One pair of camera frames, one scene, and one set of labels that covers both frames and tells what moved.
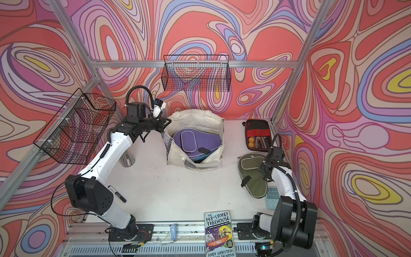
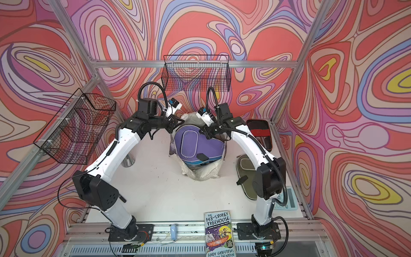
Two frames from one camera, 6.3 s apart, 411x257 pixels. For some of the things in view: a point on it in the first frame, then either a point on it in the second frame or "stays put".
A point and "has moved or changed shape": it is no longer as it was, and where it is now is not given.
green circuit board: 130,248 stays put
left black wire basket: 74,134 stays put
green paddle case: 253,181 stays put
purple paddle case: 197,144 has moved or changed shape
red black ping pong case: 258,135 stays put
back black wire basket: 196,73 stays put
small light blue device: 173,232 stays put
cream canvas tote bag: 204,120 has moved or changed shape
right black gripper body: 263,168 -> 214,129
